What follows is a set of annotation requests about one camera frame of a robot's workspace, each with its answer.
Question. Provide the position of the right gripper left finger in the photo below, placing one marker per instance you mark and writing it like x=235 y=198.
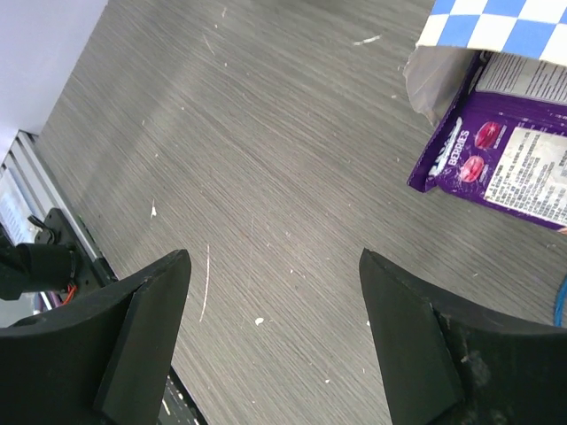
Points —
x=36 y=388

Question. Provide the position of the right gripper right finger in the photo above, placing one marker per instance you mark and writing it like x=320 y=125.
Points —
x=447 y=360

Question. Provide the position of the purple berries snack bag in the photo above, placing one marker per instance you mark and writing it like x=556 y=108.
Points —
x=502 y=141

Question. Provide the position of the blue checkered paper bag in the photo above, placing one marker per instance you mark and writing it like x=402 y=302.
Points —
x=457 y=30

